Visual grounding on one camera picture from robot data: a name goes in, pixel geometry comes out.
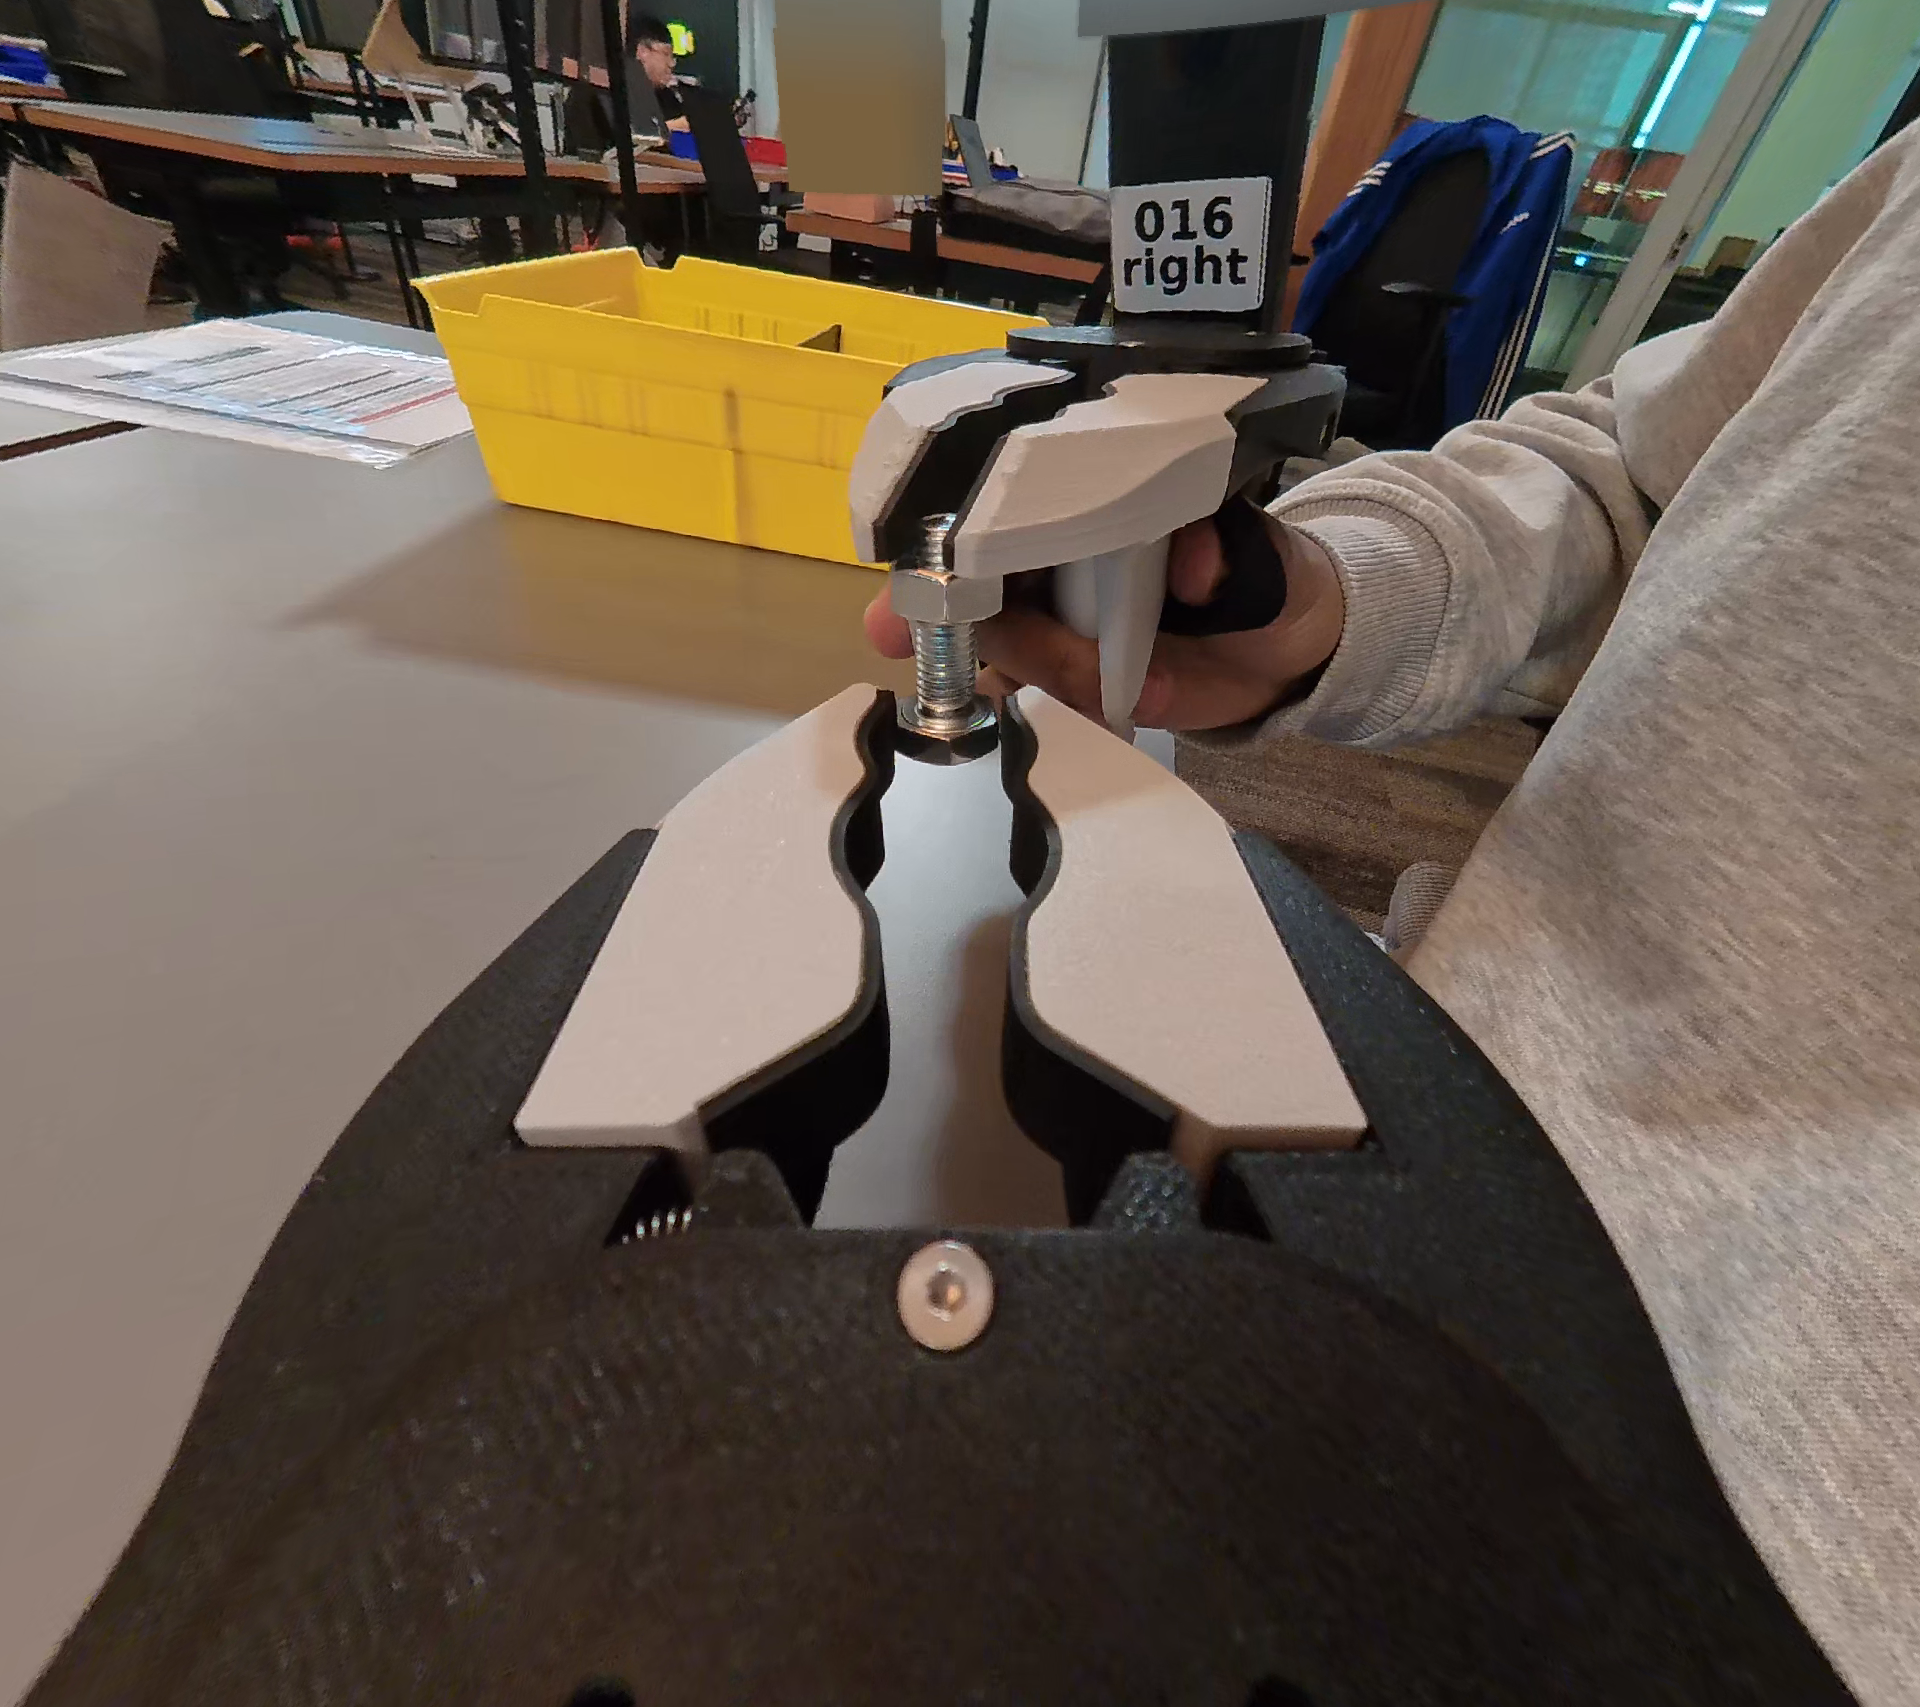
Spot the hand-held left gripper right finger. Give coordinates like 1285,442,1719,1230
1001,692,1369,1162

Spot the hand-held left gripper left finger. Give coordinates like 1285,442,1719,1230
511,684,900,1154

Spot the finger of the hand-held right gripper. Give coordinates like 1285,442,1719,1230
951,372,1273,578
846,364,1076,570

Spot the silver hex nut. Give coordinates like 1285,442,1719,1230
890,568,1001,632

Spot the silver threaded bolt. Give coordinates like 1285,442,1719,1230
893,512,1001,768

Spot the person's right forearm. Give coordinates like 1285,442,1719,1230
1259,380,1667,752

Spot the short wooden background desk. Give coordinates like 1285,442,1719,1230
785,205,1116,303

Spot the long wooden background desk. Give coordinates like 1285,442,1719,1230
0,95,709,289

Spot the person's right hand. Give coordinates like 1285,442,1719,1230
861,508,1346,740

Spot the black office chair with armrests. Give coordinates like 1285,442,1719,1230
1292,125,1561,452

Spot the yellow plastic bin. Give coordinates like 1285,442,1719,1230
412,251,1051,570

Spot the blue striped jacket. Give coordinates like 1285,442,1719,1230
1292,119,1579,428

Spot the person's grey sweatshirt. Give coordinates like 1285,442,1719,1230
1379,125,1920,1707

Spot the laminated paper sheet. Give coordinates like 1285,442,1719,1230
0,317,475,468

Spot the brown cardboard piece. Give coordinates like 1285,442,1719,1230
0,161,176,354

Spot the wooden post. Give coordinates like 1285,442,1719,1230
1295,0,1446,273

